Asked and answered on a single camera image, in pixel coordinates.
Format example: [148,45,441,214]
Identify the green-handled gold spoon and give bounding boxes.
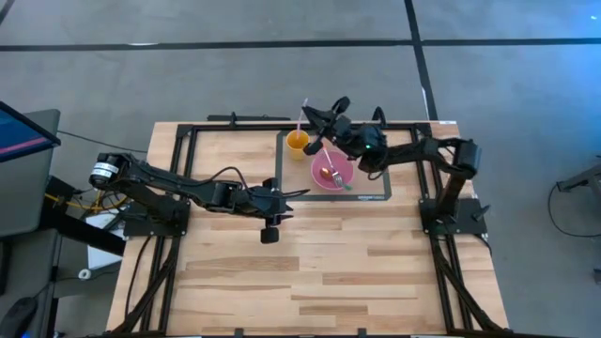
[318,166,353,192]

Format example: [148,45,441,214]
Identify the black metal table frame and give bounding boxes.
[110,122,511,337]

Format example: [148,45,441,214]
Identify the pink drinking straw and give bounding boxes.
[295,97,310,141]

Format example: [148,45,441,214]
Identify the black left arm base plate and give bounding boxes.
[122,199,192,238]

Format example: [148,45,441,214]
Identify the black-bordered silicone mat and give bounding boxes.
[274,130,393,202]

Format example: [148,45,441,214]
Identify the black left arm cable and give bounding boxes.
[206,165,250,190]

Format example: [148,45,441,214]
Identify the black floor cable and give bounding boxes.
[56,130,149,155]
[547,184,601,240]

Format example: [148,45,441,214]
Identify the yellow cable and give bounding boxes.
[44,190,131,213]

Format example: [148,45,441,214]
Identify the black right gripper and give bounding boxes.
[302,96,362,149]

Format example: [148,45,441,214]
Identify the orange-handled metal fork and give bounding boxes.
[321,146,347,189]

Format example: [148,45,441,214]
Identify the grey desk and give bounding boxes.
[0,108,62,238]

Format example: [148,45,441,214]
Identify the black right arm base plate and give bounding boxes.
[419,196,489,236]

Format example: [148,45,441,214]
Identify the black hook clamp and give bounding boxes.
[371,106,389,129]

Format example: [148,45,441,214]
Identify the computer monitor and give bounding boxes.
[0,100,62,164]

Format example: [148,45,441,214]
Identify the white sheet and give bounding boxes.
[86,209,126,271]

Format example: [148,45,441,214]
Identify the grey metal stand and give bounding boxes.
[556,157,601,193]

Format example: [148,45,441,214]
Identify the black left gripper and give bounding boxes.
[241,177,312,229]

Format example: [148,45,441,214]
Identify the yellow plastic cup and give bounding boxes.
[285,129,312,161]

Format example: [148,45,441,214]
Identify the black desk beam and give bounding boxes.
[39,176,128,257]

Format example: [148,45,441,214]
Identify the pink plastic bowl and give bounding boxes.
[310,149,355,192]

